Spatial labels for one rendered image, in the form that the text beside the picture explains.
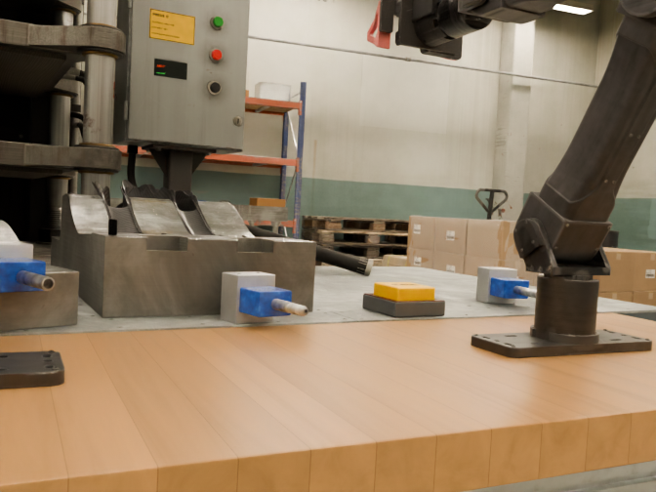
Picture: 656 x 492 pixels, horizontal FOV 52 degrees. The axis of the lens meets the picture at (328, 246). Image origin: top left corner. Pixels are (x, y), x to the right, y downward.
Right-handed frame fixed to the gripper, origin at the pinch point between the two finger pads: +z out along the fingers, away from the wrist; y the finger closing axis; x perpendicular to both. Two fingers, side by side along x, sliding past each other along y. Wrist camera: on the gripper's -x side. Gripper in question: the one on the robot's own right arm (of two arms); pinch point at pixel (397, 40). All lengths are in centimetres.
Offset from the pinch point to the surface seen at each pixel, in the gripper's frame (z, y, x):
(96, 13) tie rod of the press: 59, 38, -13
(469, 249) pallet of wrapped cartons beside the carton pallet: 292, -240, 45
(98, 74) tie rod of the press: 59, 38, 0
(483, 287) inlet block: -7.1, -13.7, 37.8
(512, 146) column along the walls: 581, -518, -74
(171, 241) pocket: -10.0, 36.1, 31.9
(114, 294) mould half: -15, 43, 38
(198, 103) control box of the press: 73, 12, 1
